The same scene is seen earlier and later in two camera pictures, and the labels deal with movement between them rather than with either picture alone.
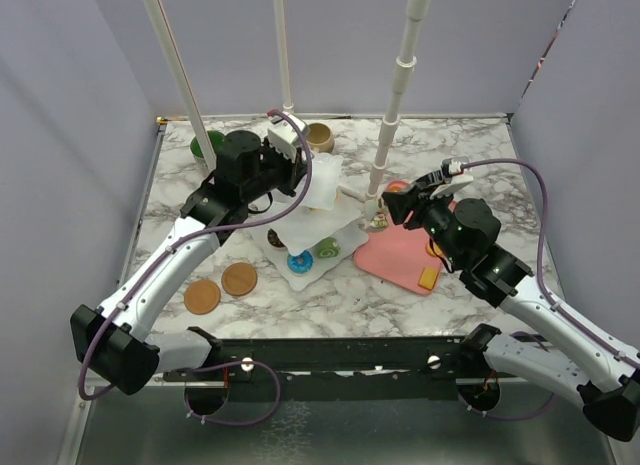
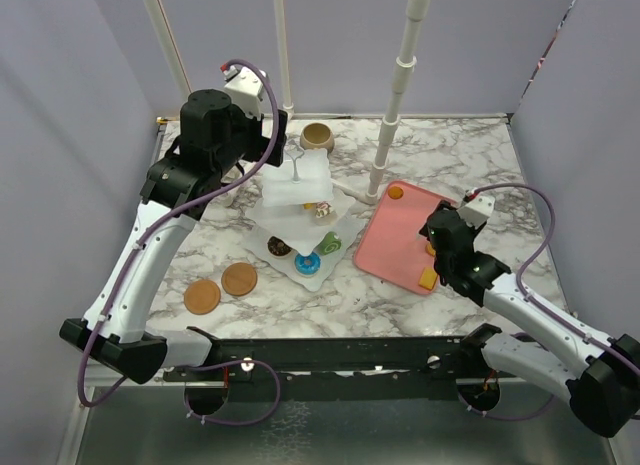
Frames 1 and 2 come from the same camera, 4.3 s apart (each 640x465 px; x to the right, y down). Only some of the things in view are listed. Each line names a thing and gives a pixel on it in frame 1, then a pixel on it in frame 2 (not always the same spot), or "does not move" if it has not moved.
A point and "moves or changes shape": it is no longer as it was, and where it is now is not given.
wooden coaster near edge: [202, 296] does not move
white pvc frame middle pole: [287, 105] does not move
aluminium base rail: [435, 362] does not move
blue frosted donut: [300, 265] moves or changes shape
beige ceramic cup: [320, 137] does not move
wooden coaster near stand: [239, 278] does not move
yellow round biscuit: [436, 248] does not move
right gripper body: [431, 214] to [474, 232]
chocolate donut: [273, 239] moves or changes shape
